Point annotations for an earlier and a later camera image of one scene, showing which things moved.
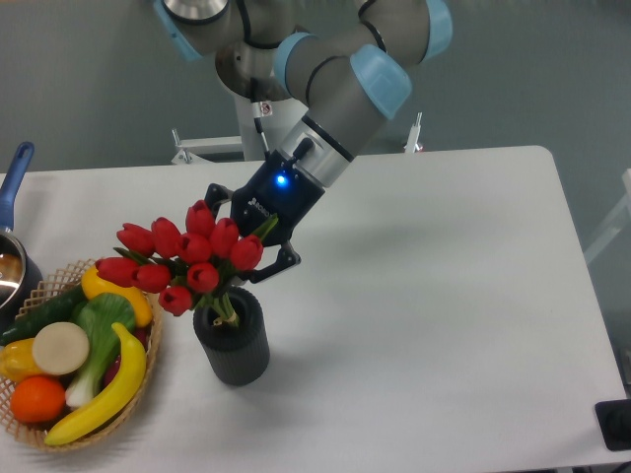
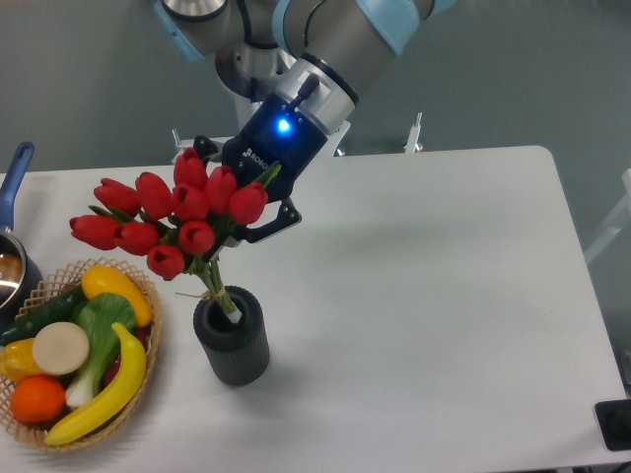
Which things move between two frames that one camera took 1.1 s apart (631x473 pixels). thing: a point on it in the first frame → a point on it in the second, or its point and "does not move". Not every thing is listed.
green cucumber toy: (57, 308) does not move
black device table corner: (614, 420) does not move
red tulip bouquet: (191, 266) → (176, 223)
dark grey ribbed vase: (236, 354) does not move
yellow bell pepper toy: (17, 361) does not move
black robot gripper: (276, 186) → (275, 132)
